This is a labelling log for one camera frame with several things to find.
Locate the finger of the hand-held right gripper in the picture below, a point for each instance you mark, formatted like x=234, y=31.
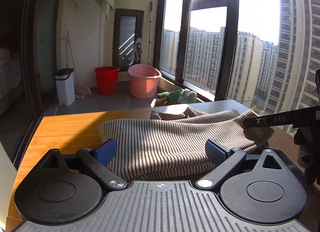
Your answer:
x=257, y=121

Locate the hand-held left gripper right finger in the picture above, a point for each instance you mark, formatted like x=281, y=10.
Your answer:
x=215, y=150

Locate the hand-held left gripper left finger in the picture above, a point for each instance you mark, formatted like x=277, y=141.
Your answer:
x=107, y=150

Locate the striped knit garment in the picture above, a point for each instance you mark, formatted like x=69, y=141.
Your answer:
x=162, y=137

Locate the light green knitted slipper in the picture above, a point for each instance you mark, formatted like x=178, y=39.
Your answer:
x=187, y=95

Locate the pink dustpan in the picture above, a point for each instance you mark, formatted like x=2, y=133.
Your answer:
x=79, y=95

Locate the straw broom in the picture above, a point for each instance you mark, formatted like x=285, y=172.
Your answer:
x=85, y=91

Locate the red plastic bucket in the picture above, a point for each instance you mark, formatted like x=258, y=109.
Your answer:
x=106, y=82

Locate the green plush toy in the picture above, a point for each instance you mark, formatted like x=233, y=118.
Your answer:
x=172, y=95

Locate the white trash bin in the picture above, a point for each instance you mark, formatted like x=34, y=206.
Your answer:
x=65, y=89

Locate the pink plastic basin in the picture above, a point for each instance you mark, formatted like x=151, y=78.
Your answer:
x=143, y=84

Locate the large balcony window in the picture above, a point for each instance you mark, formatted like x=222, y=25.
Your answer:
x=183, y=47

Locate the hanging grey cloth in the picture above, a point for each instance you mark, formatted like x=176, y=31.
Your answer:
x=137, y=49

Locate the dark framed inner window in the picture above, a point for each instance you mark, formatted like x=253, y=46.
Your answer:
x=127, y=37

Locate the mop pole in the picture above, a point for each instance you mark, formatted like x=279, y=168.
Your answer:
x=150, y=34

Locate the sliding glass door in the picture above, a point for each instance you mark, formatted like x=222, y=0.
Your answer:
x=32, y=47

